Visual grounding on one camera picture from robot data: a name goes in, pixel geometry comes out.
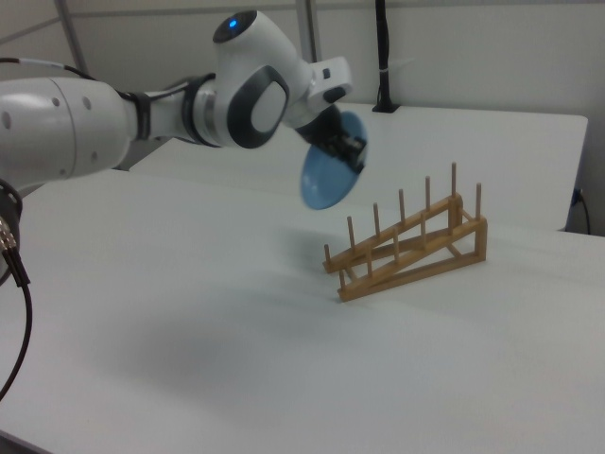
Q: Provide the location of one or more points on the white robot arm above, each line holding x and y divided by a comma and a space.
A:
57, 127

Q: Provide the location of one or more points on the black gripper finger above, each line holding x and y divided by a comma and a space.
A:
358, 162

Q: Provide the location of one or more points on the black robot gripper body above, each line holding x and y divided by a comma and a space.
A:
326, 130

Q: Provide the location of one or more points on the wooden plate rack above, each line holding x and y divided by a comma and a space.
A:
478, 241

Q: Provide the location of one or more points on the black camera stand pole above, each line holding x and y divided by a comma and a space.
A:
383, 57

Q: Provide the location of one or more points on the blue round plate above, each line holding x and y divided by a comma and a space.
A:
326, 184

